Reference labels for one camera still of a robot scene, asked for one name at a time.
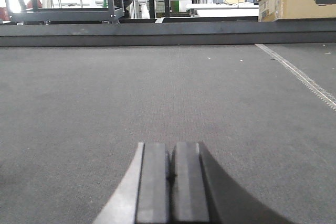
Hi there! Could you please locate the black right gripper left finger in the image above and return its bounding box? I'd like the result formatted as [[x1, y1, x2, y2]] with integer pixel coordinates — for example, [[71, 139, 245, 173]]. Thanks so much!
[[93, 142, 170, 223]]

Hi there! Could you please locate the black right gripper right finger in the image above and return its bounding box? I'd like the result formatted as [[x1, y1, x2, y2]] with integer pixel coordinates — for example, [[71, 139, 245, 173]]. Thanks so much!
[[171, 142, 290, 223]]

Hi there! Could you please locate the dark grey fabric mat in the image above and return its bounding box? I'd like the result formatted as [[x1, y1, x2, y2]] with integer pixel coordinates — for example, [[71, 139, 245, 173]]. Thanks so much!
[[1, 44, 335, 223]]

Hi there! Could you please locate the white background table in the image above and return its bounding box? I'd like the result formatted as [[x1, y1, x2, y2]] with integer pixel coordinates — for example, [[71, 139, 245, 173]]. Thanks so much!
[[186, 2, 259, 17]]

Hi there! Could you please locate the dark table edge rail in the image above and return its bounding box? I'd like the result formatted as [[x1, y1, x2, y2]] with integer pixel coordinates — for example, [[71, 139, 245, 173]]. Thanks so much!
[[1, 18, 335, 47]]

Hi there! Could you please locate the black metal frame cart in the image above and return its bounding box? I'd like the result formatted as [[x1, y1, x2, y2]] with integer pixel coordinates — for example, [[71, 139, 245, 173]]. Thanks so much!
[[5, 0, 124, 24]]

